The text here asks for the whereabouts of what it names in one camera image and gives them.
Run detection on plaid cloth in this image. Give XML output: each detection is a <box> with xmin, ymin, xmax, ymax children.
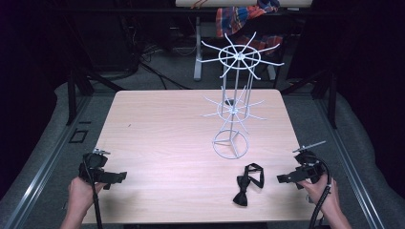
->
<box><xmin>215</xmin><ymin>0</ymin><xmax>285</xmax><ymax>50</ymax></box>

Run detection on black rectangular floor frame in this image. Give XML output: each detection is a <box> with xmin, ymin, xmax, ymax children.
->
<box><xmin>68</xmin><ymin>128</ymin><xmax>90</xmax><ymax>144</ymax></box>

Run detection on aluminium rail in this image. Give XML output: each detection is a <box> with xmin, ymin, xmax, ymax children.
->
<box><xmin>313</xmin><ymin>97</ymin><xmax>387</xmax><ymax>229</ymax></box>
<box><xmin>2</xmin><ymin>94</ymin><xmax>94</xmax><ymax>229</ymax></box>

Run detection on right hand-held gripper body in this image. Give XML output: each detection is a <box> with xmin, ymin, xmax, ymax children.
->
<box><xmin>292</xmin><ymin>140</ymin><xmax>328</xmax><ymax>189</ymax></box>

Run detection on black metal frame post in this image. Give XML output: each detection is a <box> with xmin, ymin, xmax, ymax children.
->
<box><xmin>66</xmin><ymin>70</ymin><xmax>78</xmax><ymax>126</ymax></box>
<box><xmin>328</xmin><ymin>72</ymin><xmax>338</xmax><ymax>130</ymax></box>

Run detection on black bow tie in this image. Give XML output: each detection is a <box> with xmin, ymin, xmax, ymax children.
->
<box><xmin>232</xmin><ymin>162</ymin><xmax>266</xmax><ymax>207</ymax></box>

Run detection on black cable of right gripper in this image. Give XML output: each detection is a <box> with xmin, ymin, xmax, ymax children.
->
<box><xmin>307</xmin><ymin>154</ymin><xmax>333</xmax><ymax>229</ymax></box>

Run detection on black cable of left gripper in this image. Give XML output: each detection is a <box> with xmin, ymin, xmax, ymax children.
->
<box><xmin>82</xmin><ymin>161</ymin><xmax>104</xmax><ymax>229</ymax></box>

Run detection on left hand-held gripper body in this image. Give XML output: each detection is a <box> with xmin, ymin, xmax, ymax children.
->
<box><xmin>78</xmin><ymin>147</ymin><xmax>112</xmax><ymax>186</ymax></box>

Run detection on black floor cables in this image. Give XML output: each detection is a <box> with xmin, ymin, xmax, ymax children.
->
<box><xmin>125</xmin><ymin>18</ymin><xmax>199</xmax><ymax>92</ymax></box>

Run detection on person's right hand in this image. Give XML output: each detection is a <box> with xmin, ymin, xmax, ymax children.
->
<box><xmin>297</xmin><ymin>173</ymin><xmax>342</xmax><ymax>219</ymax></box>

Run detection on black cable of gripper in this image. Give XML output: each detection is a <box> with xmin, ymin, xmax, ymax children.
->
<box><xmin>307</xmin><ymin>154</ymin><xmax>333</xmax><ymax>229</ymax></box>
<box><xmin>82</xmin><ymin>161</ymin><xmax>104</xmax><ymax>229</ymax></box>

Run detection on white wire rack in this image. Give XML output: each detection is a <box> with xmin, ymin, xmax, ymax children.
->
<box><xmin>196</xmin><ymin>31</ymin><xmax>286</xmax><ymax>160</ymax></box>

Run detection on person's left hand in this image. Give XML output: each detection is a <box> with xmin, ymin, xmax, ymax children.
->
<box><xmin>67</xmin><ymin>176</ymin><xmax>106</xmax><ymax>218</ymax></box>

